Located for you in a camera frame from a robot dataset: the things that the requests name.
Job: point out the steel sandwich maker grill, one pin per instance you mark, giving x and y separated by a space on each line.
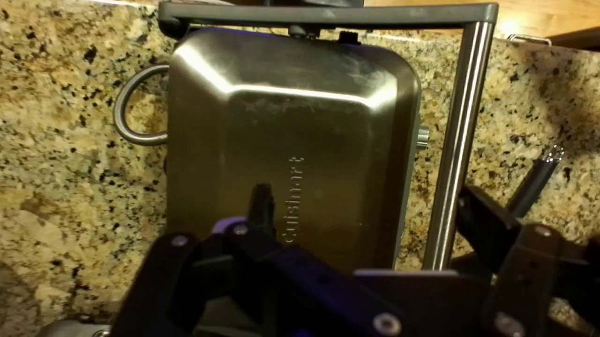
293 143

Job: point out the wooden cutting board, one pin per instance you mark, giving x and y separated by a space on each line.
550 15

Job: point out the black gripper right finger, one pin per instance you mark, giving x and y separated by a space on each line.
531 274

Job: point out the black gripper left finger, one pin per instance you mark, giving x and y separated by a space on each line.
263 262

